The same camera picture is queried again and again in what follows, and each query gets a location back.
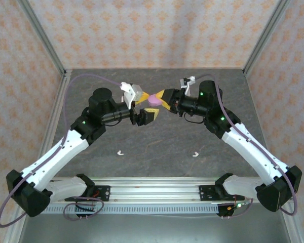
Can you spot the pink earbud charging case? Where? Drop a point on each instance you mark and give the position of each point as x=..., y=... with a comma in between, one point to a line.
x=154, y=100

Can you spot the thin base wiring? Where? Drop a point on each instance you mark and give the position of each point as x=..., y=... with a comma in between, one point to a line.
x=229, y=208
x=84, y=208

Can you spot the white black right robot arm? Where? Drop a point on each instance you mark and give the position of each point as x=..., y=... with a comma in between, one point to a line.
x=253, y=157

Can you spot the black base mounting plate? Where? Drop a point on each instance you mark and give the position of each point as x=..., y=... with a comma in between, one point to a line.
x=102, y=193
x=207, y=193

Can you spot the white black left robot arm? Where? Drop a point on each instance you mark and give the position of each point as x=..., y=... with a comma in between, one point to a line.
x=55, y=157

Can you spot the aluminium frame corner post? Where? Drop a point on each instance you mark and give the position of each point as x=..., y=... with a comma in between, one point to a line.
x=267, y=35
x=41, y=35

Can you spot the aluminium table side rail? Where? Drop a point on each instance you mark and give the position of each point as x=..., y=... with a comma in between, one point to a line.
x=292, y=227
x=54, y=114

